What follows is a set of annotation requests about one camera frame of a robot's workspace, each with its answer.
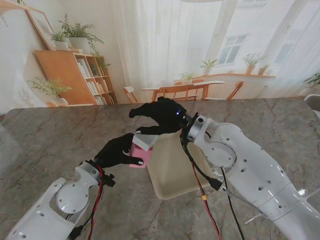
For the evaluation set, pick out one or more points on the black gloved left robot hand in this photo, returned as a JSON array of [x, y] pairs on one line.
[[116, 152]]

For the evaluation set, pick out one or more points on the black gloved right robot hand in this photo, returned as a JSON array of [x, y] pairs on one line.
[[165, 117]]

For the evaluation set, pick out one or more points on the pink square bottle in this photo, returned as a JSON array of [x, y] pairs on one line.
[[141, 155]]

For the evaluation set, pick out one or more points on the white square bottle cap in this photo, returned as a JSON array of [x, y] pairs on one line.
[[145, 141]]

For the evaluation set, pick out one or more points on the white baking tray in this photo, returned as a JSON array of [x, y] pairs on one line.
[[175, 170]]

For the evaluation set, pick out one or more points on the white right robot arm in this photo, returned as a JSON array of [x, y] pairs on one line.
[[237, 162]]

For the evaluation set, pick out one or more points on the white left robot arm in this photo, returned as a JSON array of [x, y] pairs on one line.
[[55, 205]]

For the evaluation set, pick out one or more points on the printed room scene backdrop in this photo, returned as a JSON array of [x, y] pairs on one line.
[[160, 50]]

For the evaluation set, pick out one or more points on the white rounded object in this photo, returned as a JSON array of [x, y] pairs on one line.
[[313, 102]]

